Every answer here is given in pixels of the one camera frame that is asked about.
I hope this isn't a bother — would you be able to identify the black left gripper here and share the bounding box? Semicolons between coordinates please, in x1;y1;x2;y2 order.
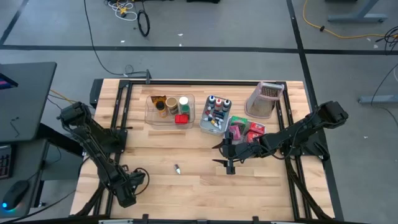
113;169;147;208

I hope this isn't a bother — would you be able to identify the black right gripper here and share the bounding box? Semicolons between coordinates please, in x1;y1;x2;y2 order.
212;132;265;175

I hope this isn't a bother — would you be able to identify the pink cereal box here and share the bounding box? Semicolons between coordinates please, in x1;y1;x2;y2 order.
229;124;243;141

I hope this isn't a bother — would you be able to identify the green cereal box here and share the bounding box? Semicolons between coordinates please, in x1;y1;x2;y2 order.
230;115;248;127

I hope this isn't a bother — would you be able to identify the red lid paprika tin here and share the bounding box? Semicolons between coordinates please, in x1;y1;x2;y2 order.
174;113;190;125

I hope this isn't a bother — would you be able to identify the tan lid spice jar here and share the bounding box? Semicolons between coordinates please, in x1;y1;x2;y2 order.
165;96;179;116

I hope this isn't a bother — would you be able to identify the clear plastic bin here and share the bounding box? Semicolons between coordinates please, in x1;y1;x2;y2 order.
144;93;196;127

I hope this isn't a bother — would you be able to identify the white perforated basket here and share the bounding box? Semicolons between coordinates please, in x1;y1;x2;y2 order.
224;115;267;144

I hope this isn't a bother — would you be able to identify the grey plastic bin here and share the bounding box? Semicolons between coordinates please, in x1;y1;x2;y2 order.
198;95;233;137

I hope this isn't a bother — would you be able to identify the grey side table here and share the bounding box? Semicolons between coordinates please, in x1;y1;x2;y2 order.
0;141;47;218

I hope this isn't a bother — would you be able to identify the black computer mouse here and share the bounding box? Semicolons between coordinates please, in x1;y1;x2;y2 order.
1;179;31;212

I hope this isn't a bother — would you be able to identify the black keyboard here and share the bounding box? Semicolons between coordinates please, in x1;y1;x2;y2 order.
0;145;13;180

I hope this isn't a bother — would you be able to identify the black hex key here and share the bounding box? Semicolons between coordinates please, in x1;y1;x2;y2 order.
9;116;20;138

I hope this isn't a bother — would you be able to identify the black desk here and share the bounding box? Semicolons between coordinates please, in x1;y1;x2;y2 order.
0;61;58;144

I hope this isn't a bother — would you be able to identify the computer screen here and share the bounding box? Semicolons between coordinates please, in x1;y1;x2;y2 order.
0;72;19;91

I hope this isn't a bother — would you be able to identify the grey table foot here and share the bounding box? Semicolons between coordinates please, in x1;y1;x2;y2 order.
357;95;398;105

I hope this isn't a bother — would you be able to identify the grey desk leg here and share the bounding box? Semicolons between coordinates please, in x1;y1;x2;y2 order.
325;0;389;24

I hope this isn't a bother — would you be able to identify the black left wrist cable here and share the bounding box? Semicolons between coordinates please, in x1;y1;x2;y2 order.
133;167;150;197

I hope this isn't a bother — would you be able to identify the black aluminium table frame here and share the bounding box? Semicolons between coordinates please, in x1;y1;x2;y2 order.
73;78;345;224

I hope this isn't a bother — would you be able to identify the thin yellow cable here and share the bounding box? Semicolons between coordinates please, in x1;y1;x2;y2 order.
49;89;83;110

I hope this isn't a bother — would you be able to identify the black cable coil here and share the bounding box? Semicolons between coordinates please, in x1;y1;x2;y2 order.
136;0;151;37

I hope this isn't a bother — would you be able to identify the yellow extension cable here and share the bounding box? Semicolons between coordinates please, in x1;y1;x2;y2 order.
302;0;388;40

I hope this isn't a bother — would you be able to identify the white and yellow cable bundle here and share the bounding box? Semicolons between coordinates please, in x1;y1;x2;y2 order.
104;0;139;22

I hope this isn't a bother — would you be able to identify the long black floor cable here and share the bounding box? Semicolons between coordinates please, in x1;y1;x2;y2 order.
83;0;149;77

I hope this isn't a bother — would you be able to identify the black cable bundle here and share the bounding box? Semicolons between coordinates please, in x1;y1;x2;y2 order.
374;26;398;55

